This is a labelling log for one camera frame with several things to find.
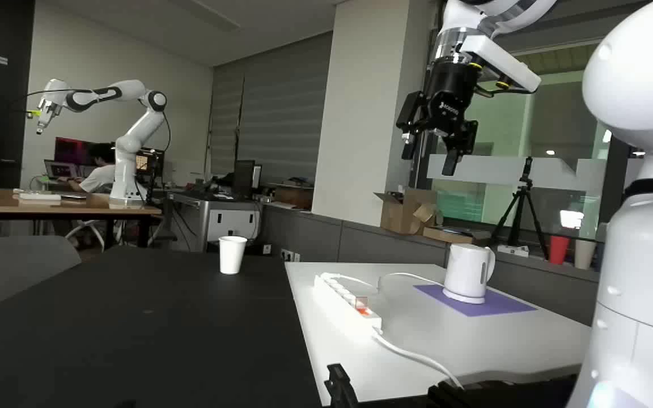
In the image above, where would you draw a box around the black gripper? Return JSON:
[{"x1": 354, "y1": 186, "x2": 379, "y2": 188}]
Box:
[{"x1": 394, "y1": 56, "x2": 487, "y2": 177}]

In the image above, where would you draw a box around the white power strip orange switch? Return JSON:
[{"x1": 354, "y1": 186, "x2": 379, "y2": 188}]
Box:
[{"x1": 310, "y1": 270, "x2": 385, "y2": 334}]

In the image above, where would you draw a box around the cardboard box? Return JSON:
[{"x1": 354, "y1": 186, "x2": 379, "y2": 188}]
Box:
[{"x1": 374, "y1": 188, "x2": 441, "y2": 238}]

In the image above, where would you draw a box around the white electric kettle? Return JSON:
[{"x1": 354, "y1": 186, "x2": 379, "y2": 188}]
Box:
[{"x1": 441, "y1": 242, "x2": 499, "y2": 306}]

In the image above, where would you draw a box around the grey window blind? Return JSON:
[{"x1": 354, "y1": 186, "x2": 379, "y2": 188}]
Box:
[{"x1": 208, "y1": 32, "x2": 334, "y2": 188}]

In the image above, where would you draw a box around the red cup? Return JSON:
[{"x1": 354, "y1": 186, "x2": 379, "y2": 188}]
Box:
[{"x1": 546, "y1": 234, "x2": 571, "y2": 267}]

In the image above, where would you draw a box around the purple mat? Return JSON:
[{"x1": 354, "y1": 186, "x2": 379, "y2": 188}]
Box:
[{"x1": 412, "y1": 281, "x2": 538, "y2": 320}]

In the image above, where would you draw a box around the beige cup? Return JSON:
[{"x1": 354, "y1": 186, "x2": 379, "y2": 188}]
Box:
[{"x1": 571, "y1": 238, "x2": 597, "y2": 271}]

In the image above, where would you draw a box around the black box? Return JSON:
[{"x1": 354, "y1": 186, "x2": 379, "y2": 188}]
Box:
[{"x1": 230, "y1": 159, "x2": 263, "y2": 201}]

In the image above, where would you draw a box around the grey metal cabinet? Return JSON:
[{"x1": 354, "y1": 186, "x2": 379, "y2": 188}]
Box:
[{"x1": 165, "y1": 191, "x2": 264, "y2": 253}]

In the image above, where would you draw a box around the white paper cup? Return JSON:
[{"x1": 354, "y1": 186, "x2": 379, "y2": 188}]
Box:
[{"x1": 215, "y1": 234, "x2": 250, "y2": 276}]

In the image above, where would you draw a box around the black table clamp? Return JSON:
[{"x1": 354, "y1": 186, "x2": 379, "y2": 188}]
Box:
[{"x1": 324, "y1": 360, "x2": 361, "y2": 408}]

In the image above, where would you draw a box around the dark computer monitor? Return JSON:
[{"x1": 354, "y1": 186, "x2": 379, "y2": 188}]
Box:
[{"x1": 52, "y1": 136, "x2": 117, "y2": 169}]

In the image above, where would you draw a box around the wooden desk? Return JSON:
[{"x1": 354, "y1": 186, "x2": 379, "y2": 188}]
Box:
[{"x1": 0, "y1": 188, "x2": 162, "y2": 246}]

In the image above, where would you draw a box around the black camera tripod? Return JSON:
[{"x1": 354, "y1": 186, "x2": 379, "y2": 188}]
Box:
[{"x1": 489, "y1": 153, "x2": 551, "y2": 259}]

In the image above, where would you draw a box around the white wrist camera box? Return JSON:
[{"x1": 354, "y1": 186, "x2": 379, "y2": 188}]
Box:
[{"x1": 457, "y1": 32, "x2": 543, "y2": 97}]

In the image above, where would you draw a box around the thin white kettle cable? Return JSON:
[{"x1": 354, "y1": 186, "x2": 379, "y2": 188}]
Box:
[{"x1": 374, "y1": 267, "x2": 449, "y2": 289}]

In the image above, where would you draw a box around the thick white power strip cable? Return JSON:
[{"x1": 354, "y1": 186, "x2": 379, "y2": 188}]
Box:
[{"x1": 369, "y1": 323, "x2": 466, "y2": 392}]

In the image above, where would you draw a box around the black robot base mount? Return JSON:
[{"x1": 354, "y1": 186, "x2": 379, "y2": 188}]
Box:
[{"x1": 423, "y1": 372, "x2": 581, "y2": 408}]

